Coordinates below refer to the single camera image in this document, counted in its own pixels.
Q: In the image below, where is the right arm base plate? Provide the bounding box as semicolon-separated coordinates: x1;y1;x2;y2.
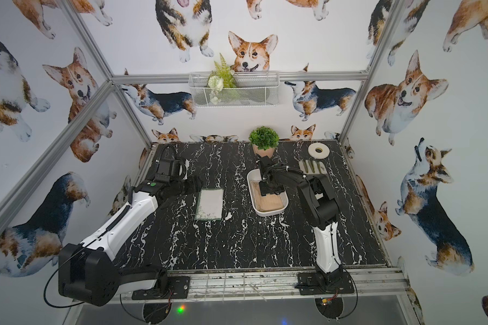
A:
295;269;356;296

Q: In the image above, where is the potted green plant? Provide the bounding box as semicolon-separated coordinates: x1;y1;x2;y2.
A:
249;126;279;158

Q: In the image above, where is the artificial fern and flower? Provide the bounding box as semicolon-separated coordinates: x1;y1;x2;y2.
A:
207;54;238;105

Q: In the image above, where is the white tape roll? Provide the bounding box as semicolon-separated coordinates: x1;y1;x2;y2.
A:
308;142;330;159

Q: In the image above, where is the white storage box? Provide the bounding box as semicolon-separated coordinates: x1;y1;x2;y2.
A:
247;169;289;217

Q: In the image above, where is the white wire wall basket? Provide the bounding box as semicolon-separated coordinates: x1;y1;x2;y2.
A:
188;72;280;108

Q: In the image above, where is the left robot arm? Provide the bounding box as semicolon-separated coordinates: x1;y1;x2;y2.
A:
58;158;198;306

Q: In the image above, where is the green bordered white paper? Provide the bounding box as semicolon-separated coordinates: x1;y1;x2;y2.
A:
195;188;224;222

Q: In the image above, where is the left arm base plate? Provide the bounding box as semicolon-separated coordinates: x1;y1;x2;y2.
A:
131;276;191;301

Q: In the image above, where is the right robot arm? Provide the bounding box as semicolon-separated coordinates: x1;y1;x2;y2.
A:
258;157;343;286

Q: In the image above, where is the tan paper in box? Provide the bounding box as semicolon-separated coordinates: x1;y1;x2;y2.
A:
255;194;284;213

